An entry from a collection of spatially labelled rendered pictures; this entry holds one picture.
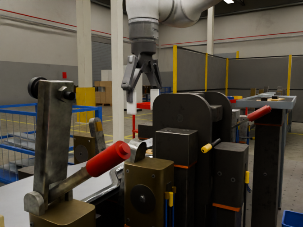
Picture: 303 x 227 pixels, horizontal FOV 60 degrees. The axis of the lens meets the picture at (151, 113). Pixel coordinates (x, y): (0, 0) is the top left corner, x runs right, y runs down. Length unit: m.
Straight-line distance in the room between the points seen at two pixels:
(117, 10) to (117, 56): 0.84
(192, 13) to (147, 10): 0.16
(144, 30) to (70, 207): 0.54
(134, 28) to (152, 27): 0.05
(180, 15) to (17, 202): 0.66
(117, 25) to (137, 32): 4.37
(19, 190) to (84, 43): 7.70
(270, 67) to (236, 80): 1.01
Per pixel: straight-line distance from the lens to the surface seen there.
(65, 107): 0.34
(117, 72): 5.04
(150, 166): 0.46
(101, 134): 0.85
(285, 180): 1.60
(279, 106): 0.74
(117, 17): 5.18
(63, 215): 0.36
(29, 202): 0.38
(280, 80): 8.29
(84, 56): 8.16
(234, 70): 8.58
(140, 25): 0.78
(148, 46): 0.78
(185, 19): 0.88
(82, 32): 8.28
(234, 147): 0.58
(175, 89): 5.52
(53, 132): 0.34
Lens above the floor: 1.21
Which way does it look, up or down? 6 degrees down
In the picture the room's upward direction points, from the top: straight up
